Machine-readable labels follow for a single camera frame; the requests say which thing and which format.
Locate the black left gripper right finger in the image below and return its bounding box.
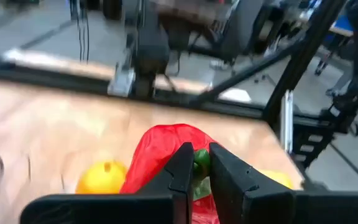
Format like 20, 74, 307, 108
209, 142, 358, 224

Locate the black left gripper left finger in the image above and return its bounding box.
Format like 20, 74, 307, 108
20, 142, 195, 224

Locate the red bell pepper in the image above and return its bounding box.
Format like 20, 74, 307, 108
119, 123, 220, 224

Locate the yellow mango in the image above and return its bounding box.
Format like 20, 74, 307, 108
257, 169, 295, 190

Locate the round orange citrus fruit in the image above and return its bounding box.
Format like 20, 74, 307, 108
75, 160, 129, 195

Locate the black office chair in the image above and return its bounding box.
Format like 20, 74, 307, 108
219, 0, 270, 63

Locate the black aluminium table frame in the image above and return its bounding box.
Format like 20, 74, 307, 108
0, 0, 347, 170

